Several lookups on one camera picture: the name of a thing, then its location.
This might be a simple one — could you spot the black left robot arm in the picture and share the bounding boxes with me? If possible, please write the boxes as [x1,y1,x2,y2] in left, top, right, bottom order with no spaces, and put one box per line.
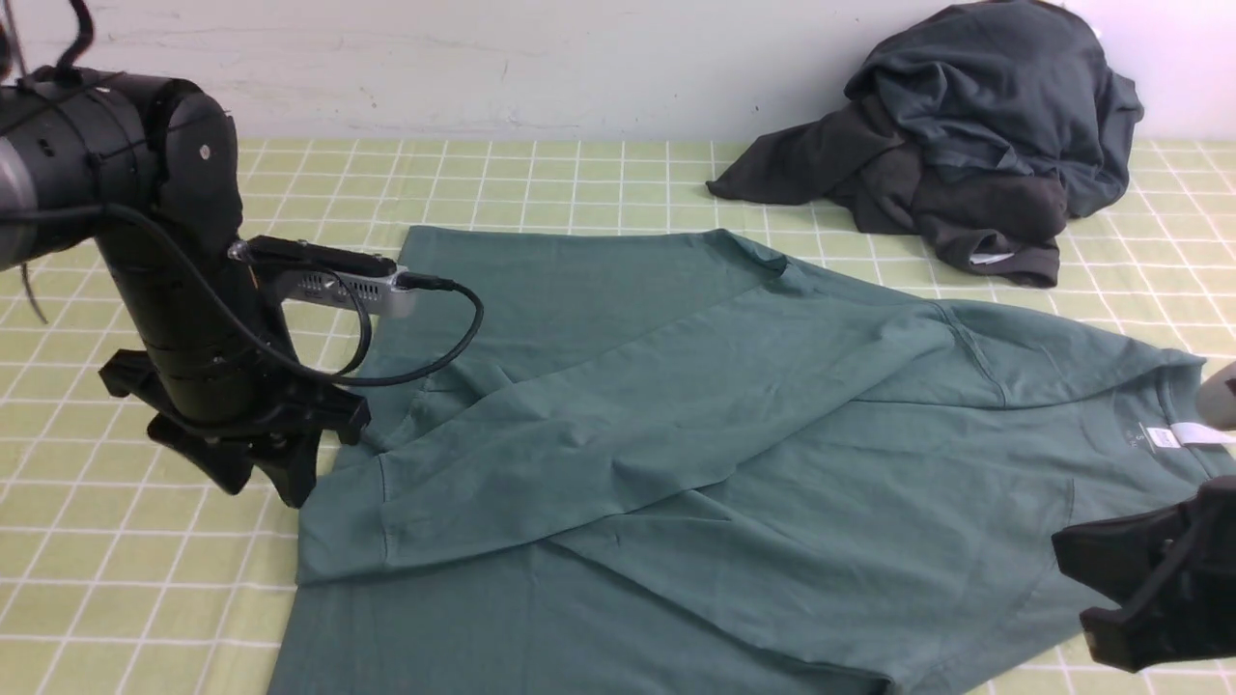
[2,68,368,510]

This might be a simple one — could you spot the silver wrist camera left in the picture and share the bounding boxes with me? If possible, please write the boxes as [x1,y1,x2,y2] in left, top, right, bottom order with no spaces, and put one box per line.
[227,235,418,318]

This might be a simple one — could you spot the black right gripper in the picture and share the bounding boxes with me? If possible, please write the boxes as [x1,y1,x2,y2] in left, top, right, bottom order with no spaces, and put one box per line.
[1052,476,1235,673]

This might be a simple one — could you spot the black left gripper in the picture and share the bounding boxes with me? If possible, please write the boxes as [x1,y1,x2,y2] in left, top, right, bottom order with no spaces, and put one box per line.
[99,350,370,510]

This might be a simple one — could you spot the green long-sleeve top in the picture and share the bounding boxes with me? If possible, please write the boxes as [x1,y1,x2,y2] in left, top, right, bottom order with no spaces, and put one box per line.
[269,226,1234,694]

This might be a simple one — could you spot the dark grey crumpled garment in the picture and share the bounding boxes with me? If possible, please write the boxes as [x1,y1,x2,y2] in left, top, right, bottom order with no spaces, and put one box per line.
[707,1,1145,289]

